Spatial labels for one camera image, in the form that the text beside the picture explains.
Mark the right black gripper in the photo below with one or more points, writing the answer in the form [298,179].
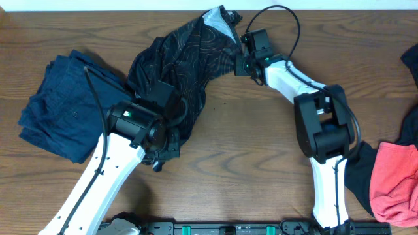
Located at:
[240,69]

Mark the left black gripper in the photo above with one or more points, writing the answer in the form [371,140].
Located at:
[174,143]

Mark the black printed cycling jersey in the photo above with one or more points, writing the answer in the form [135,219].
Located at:
[188,58]

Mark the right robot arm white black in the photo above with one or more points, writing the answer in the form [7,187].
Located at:
[323,126]

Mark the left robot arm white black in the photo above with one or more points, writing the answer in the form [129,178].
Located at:
[139,132]

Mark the folded navy blue shirt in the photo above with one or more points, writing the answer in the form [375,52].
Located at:
[63,116]

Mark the black garment in pile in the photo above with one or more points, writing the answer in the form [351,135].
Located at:
[358,174]

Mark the red garment in pile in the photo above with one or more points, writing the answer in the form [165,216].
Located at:
[393,185]

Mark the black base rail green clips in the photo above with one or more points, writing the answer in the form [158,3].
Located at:
[129,223]

